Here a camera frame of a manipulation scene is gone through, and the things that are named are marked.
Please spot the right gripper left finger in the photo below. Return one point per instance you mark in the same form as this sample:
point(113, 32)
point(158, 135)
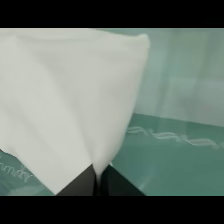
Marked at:
point(81, 185)

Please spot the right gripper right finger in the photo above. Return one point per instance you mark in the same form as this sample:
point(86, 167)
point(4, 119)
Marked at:
point(118, 185)

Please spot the white T-shirt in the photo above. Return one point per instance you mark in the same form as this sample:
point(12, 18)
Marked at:
point(66, 100)

